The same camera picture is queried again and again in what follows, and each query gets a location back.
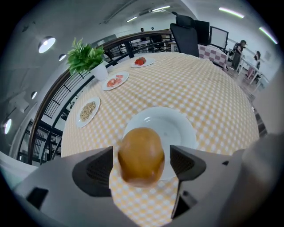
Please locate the green potted plant white pot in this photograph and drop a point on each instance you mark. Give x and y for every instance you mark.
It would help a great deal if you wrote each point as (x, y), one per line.
(84, 56)

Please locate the black railing with wooden handrail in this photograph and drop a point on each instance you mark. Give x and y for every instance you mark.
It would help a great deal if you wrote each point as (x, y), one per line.
(129, 48)

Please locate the golden bread bun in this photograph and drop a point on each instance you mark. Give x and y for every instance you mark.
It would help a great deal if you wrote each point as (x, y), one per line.
(140, 155)

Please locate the black mesh office chair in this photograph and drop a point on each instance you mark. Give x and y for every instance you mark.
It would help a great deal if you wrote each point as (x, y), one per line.
(185, 40)

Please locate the small plate of red food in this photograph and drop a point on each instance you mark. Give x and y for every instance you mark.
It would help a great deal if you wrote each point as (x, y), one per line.
(142, 62)

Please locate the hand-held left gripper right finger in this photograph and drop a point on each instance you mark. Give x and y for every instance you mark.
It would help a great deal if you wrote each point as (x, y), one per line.
(204, 184)

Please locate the small plate of pink slices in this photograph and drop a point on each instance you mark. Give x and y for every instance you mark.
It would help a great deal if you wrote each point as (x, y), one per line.
(115, 81)

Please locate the yellow checked cloth round table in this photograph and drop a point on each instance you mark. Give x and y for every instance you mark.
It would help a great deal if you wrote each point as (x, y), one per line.
(188, 93)

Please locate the white panel with black frame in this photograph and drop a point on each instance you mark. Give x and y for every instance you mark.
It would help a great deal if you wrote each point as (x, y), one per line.
(218, 37)

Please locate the ceiling tube light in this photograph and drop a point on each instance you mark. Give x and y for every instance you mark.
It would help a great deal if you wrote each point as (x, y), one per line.
(268, 35)
(230, 12)
(132, 19)
(160, 8)

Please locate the small plate of grains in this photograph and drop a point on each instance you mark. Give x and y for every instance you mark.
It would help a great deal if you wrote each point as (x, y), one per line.
(88, 112)

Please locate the purple checked cloth table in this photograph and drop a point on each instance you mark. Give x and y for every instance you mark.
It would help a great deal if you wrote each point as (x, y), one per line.
(213, 56)

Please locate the dome ceiling lamp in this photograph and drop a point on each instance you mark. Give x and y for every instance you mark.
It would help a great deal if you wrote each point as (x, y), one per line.
(47, 44)
(62, 57)
(7, 126)
(34, 95)

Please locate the black cabinet box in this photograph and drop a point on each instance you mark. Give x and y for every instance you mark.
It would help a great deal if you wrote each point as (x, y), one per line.
(202, 32)

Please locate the plate with orange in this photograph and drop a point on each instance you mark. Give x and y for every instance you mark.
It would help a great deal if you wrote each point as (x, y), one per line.
(175, 128)

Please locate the white long table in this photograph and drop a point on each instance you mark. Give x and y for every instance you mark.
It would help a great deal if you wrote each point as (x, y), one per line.
(255, 71)

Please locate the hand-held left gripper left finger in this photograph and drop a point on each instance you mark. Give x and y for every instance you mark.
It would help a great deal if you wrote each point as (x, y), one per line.
(66, 199)

